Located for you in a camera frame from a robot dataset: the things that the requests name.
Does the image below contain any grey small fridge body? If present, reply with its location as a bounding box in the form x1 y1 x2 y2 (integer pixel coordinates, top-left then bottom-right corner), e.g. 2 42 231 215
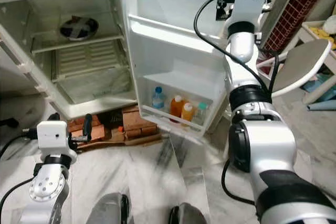
0 0 140 121

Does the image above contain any grey fridge door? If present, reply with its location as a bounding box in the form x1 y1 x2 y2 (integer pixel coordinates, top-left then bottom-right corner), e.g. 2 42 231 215
122 0 302 140

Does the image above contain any white fridge shelf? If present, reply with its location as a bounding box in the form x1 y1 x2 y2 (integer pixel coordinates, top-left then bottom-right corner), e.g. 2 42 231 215
31 33 119 55

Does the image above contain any orange brick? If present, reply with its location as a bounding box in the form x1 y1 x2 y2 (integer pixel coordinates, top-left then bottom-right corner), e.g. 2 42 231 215
122 105 161 140
92 114 122 143

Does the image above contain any white slatted crisper cover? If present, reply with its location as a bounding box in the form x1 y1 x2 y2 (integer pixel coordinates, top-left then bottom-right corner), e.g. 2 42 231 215
51 42 119 81

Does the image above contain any blue cap water bottle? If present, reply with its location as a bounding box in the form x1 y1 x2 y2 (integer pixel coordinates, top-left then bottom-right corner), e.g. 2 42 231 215
152 87 166 110

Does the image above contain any grey robot left leg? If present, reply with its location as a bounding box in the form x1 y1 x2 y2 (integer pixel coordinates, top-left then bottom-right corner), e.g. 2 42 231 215
87 193 130 224

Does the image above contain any grey robot leg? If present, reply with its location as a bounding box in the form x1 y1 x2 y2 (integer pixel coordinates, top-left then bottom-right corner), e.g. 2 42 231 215
168 203 208 224
87 193 130 224

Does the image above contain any large orange juice bottle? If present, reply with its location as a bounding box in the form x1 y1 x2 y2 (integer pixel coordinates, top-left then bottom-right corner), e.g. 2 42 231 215
170 94 187 121

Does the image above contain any white grey folding chair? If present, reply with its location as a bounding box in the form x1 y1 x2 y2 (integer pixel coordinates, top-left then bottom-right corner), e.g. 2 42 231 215
268 39 336 104

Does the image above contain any yellow flat item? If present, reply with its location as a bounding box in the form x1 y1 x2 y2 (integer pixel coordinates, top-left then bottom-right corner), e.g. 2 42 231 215
307 27 336 42

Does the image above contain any small orange juice bottle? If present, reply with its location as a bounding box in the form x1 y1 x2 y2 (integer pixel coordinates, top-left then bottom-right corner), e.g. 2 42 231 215
182 102 195 124

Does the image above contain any white small table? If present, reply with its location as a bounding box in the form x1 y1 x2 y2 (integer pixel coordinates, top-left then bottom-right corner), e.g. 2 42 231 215
296 18 336 105

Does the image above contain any clear green cap bottle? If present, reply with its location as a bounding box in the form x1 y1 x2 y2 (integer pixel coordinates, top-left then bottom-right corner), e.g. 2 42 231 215
195 102 209 125

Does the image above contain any grey robot right leg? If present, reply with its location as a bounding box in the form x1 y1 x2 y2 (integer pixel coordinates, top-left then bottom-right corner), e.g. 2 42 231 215
168 203 208 224

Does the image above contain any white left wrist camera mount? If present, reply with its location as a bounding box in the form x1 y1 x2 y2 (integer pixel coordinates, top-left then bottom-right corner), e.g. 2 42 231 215
36 120 70 157

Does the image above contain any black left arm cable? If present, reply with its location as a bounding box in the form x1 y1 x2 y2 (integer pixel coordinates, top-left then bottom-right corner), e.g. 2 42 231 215
0 127 40 224

